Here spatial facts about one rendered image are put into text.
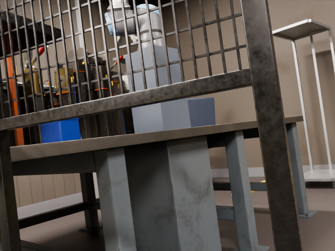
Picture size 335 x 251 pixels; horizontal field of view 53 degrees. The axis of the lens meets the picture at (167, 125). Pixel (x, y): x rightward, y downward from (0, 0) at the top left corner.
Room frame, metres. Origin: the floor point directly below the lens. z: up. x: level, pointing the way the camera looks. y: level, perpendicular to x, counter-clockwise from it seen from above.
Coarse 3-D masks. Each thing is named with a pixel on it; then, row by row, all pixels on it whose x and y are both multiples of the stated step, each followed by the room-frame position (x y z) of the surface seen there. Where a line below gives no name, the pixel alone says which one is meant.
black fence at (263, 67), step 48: (48, 0) 0.70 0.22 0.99; (96, 0) 0.65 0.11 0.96; (240, 0) 0.52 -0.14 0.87; (192, 48) 0.57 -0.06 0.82; (0, 96) 0.77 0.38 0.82; (144, 96) 0.60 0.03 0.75; (192, 96) 0.58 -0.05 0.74; (0, 144) 0.77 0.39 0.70; (288, 144) 0.53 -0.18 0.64; (0, 192) 0.77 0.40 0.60; (288, 192) 0.51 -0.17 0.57; (288, 240) 0.51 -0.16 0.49
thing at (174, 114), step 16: (144, 48) 1.54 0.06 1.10; (160, 48) 1.54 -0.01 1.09; (128, 64) 1.62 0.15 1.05; (144, 64) 1.55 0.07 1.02; (176, 64) 1.62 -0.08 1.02; (128, 80) 1.63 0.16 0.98; (160, 80) 1.52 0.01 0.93; (176, 80) 1.60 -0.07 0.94; (144, 112) 1.58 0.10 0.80; (160, 112) 1.51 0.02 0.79; (176, 112) 1.58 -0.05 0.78; (144, 128) 1.59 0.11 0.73; (160, 128) 1.52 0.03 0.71; (176, 128) 1.57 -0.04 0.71
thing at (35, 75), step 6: (24, 72) 1.46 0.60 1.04; (36, 72) 1.46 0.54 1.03; (36, 78) 1.46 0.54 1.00; (42, 78) 1.49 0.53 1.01; (30, 84) 1.45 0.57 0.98; (36, 84) 1.45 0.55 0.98; (30, 90) 1.45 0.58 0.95; (36, 90) 1.45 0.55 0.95; (36, 96) 1.46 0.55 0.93; (30, 102) 1.47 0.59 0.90; (36, 102) 1.46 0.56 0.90; (30, 108) 1.47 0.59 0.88; (42, 108) 1.47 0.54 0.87; (30, 126) 1.47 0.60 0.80; (36, 126) 1.45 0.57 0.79; (30, 132) 1.47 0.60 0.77; (36, 132) 1.45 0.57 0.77; (36, 138) 1.46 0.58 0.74
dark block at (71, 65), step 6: (72, 66) 1.66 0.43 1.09; (78, 66) 1.65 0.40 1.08; (84, 72) 1.69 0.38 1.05; (84, 78) 1.68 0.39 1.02; (84, 90) 1.67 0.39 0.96; (78, 96) 1.66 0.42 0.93; (84, 96) 1.67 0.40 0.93; (78, 102) 1.66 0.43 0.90; (84, 120) 1.65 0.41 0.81; (84, 126) 1.65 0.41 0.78; (90, 126) 1.68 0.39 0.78; (84, 132) 1.65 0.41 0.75; (90, 132) 1.68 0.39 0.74; (84, 138) 1.65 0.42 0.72
